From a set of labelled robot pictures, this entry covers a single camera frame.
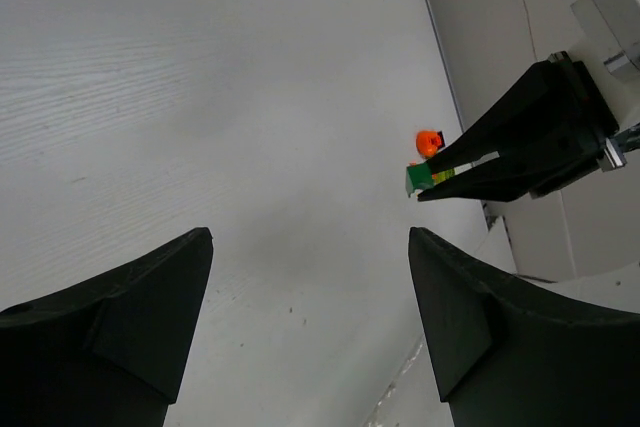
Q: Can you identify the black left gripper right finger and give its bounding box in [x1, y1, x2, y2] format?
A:
[408, 227, 639, 426]

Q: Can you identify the orange round lego piece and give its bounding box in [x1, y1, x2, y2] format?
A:
[415, 130, 445, 159]

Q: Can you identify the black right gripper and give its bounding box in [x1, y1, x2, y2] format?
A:
[417, 51, 620, 202]

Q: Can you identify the dark green lego slope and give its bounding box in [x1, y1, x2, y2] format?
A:
[405, 162, 435, 197]

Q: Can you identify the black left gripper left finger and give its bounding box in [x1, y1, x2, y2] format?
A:
[1, 227, 213, 426]

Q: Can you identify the aluminium rail at table edge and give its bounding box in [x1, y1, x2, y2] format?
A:
[409, 0, 511, 248]

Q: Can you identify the lime green lego brick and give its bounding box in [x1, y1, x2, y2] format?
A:
[432, 169, 455, 185]

